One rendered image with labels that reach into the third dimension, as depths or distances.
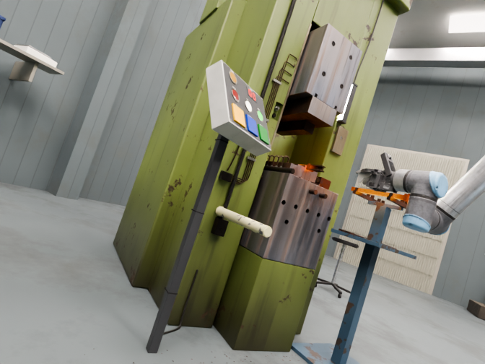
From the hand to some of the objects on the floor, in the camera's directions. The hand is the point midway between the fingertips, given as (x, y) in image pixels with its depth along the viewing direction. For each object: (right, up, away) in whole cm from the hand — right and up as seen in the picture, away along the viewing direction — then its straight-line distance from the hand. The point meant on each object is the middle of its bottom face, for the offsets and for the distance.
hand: (359, 171), depth 139 cm
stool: (+58, -141, +243) cm, 287 cm away
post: (-91, -74, -13) cm, 118 cm away
